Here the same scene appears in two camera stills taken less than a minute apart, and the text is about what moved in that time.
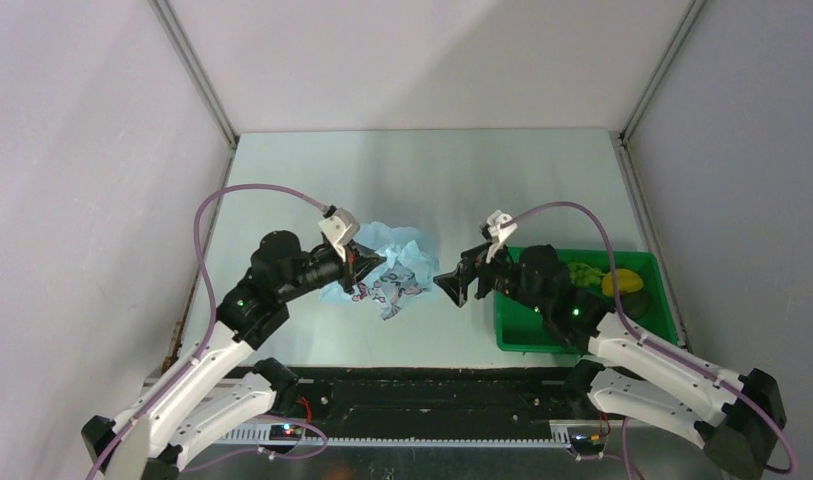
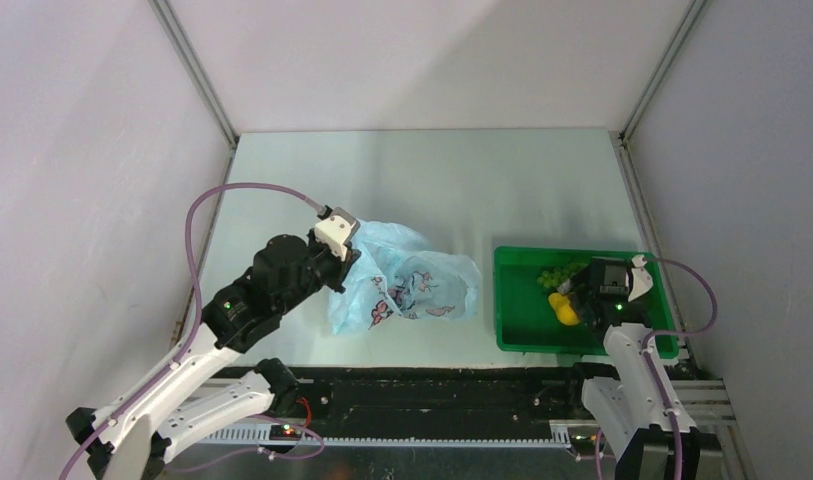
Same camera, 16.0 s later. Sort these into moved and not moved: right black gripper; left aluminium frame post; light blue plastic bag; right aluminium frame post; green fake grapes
Moved: right black gripper; green fake grapes; light blue plastic bag
Not moved: right aluminium frame post; left aluminium frame post
